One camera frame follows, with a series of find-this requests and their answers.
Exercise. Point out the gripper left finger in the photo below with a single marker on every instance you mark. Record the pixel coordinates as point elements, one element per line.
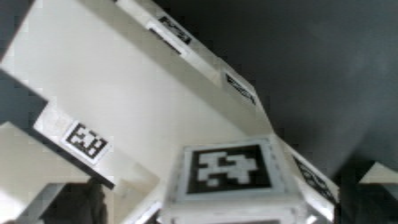
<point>68,204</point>

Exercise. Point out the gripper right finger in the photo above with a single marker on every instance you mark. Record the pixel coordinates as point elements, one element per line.
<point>368,204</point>

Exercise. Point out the white tagged cube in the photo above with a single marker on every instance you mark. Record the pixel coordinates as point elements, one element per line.
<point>231,185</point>

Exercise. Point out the white chair back frame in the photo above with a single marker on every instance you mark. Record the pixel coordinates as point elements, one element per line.
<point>134,106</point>

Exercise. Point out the white chair seat part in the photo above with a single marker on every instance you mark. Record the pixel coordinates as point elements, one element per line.
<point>160,24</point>

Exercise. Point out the white U-shaped fence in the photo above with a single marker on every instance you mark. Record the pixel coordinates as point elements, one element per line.
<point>381,175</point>

